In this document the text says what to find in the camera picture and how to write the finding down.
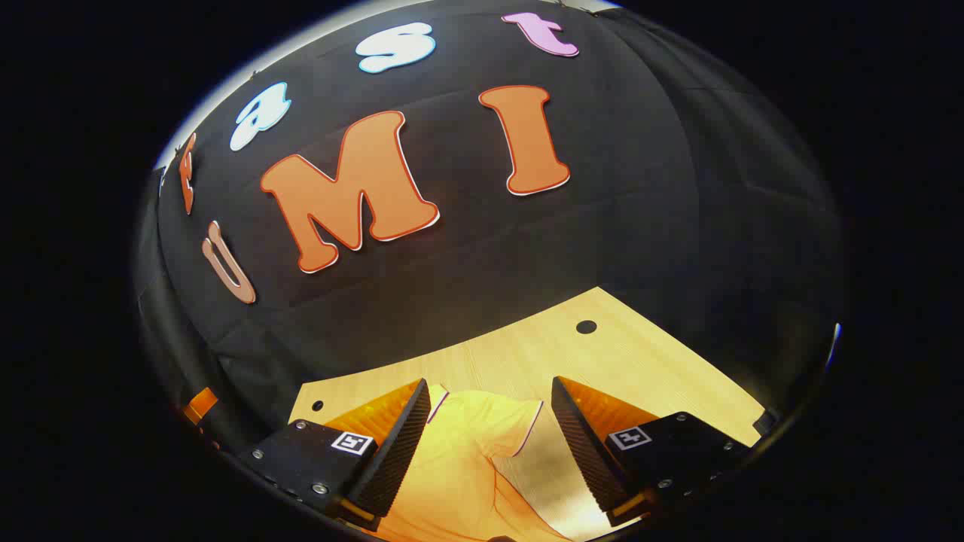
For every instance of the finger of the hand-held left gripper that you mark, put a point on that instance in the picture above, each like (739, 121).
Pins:
(202, 405)

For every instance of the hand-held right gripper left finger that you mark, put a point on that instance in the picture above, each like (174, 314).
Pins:
(395, 459)

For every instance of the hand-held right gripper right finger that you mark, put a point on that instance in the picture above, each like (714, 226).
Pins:
(587, 452)

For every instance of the orange T-shirt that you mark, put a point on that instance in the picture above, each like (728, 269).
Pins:
(459, 467)

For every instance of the black backdrop cloth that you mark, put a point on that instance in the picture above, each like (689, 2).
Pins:
(602, 241)

